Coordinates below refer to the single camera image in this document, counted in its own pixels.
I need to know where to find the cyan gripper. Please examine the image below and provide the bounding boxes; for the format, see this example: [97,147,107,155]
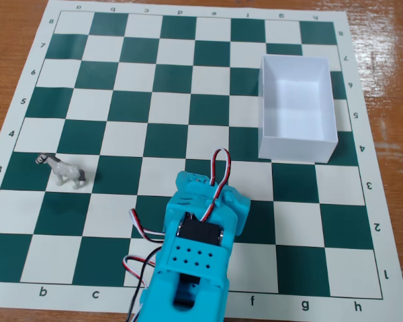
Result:
[169,170,252,235]

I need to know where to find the grey white toy horse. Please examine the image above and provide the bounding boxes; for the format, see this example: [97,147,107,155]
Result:
[36,152,87,191]

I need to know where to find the white open rectangular box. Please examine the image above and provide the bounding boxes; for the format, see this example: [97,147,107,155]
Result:
[257,54,339,164]

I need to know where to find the green white chessboard mat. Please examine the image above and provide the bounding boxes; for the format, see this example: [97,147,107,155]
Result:
[0,0,403,322]

